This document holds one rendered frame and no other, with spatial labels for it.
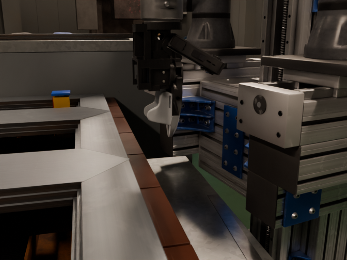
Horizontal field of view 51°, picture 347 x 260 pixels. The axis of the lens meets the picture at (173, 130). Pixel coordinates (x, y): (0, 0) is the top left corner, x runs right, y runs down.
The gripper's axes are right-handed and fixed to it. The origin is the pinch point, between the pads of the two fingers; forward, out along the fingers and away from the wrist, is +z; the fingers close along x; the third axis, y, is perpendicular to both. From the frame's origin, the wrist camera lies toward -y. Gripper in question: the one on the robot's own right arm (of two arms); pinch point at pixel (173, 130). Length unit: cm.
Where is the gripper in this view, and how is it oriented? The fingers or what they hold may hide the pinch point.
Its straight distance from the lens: 70.1
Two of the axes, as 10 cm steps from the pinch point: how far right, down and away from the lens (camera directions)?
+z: 0.0, 9.6, 2.7
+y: -9.7, 0.7, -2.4
